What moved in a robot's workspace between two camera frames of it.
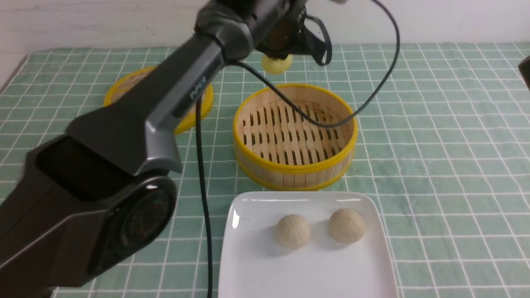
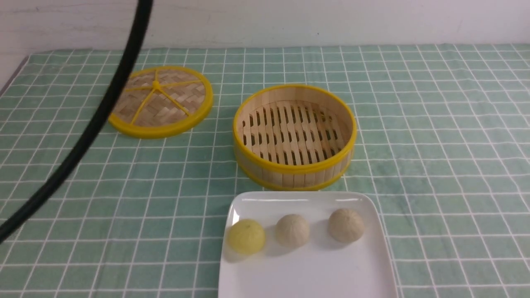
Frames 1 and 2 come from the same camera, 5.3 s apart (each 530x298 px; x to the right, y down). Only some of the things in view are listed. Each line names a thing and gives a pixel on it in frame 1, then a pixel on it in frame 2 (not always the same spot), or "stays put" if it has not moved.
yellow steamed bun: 277,66 -> 246,236
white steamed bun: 292,231 stays put
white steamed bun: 346,225 stays put
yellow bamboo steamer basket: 276,146 stays put
